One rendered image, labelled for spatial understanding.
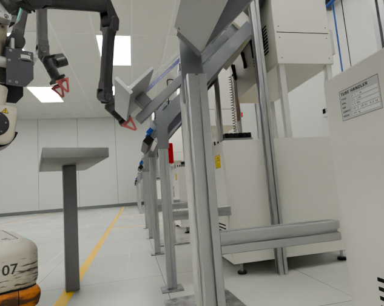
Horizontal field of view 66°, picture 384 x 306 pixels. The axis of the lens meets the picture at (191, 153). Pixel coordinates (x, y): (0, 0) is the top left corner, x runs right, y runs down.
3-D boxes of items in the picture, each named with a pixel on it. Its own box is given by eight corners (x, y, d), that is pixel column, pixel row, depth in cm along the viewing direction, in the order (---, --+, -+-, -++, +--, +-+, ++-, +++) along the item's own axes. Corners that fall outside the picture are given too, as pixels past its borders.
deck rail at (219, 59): (162, 130, 134) (152, 121, 134) (162, 132, 136) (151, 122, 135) (255, 28, 150) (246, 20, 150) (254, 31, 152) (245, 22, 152)
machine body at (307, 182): (234, 278, 131) (222, 140, 139) (199, 249, 199) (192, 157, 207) (361, 260, 144) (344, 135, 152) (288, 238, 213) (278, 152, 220)
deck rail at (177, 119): (153, 151, 200) (145, 145, 200) (152, 152, 202) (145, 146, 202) (218, 79, 216) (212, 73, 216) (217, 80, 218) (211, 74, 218)
